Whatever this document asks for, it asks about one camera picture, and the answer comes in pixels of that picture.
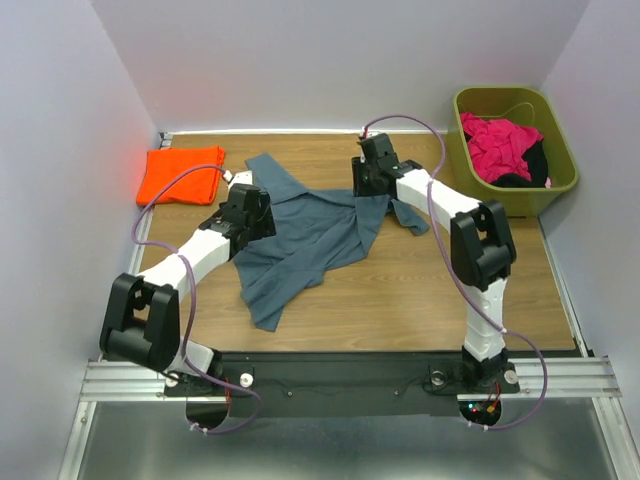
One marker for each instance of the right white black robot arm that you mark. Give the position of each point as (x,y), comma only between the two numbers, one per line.
(479,257)

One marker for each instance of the aluminium extrusion rail frame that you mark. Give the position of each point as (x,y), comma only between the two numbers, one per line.
(566,422)

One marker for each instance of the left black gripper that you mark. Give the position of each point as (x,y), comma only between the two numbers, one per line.
(265,226)

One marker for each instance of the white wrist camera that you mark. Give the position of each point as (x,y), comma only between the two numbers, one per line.
(241,178)
(365,133)

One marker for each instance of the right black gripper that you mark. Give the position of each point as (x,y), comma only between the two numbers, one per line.
(359,187)

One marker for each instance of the crumpled black t-shirt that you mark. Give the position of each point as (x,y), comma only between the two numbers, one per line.
(537,164)

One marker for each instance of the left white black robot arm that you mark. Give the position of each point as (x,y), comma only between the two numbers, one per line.
(142,319)

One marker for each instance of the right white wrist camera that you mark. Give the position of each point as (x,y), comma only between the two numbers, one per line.
(365,133)

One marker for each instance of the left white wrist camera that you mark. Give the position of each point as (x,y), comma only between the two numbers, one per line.
(241,178)

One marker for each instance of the olive green plastic bin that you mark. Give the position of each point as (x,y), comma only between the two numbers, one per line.
(525,107)

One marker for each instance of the folded orange t-shirt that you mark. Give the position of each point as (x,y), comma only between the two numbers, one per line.
(164,166)

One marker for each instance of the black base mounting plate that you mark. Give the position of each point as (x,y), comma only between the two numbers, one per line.
(343,385)

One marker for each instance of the blue-grey t-shirt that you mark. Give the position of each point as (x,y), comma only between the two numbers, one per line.
(316,231)

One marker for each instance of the crumpled pink t-shirt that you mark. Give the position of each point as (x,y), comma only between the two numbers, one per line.
(496,146)

